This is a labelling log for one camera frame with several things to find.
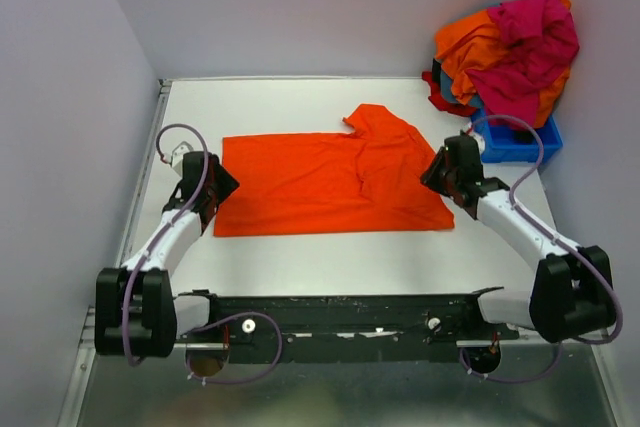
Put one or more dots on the aluminium extrusion rail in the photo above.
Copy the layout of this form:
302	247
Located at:
87	337

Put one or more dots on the orange t shirt in pile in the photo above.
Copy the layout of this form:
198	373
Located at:
469	43

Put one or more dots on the magenta t shirt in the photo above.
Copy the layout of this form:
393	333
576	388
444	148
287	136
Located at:
541	43

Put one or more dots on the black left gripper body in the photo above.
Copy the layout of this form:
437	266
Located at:
223	183

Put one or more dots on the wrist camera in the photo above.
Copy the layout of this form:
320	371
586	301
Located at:
479	139
177	155

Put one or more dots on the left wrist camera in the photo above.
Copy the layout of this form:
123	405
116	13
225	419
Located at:
177	155

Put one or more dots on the blue plastic bin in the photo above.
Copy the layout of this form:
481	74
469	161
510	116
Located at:
504	143

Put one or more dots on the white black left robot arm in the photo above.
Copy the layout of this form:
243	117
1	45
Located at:
136	313

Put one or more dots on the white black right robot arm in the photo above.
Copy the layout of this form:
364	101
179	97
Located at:
572	293

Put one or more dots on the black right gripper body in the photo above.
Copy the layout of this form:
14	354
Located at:
440	177

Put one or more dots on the bright orange t shirt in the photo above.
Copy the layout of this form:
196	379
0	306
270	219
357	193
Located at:
364	180

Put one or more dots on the red t shirt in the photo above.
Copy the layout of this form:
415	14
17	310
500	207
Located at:
440	103

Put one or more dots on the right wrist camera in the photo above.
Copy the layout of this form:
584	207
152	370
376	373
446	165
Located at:
479	139

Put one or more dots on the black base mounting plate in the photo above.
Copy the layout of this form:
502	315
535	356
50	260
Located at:
343	329

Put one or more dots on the teal blue t shirt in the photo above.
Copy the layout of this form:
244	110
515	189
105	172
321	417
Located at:
446	84

